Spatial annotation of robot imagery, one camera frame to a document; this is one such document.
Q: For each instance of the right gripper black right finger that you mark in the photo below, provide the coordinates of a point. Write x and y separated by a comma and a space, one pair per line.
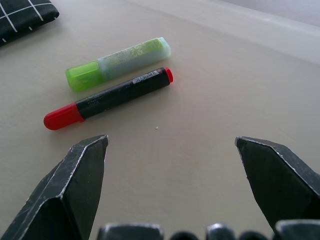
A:
277, 180

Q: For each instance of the black marker with red cap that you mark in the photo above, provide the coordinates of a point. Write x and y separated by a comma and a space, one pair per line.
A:
117, 96

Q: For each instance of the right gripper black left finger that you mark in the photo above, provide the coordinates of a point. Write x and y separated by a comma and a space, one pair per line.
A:
62, 190

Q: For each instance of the green highlighter pen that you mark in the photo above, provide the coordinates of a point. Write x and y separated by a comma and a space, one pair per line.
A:
117, 63

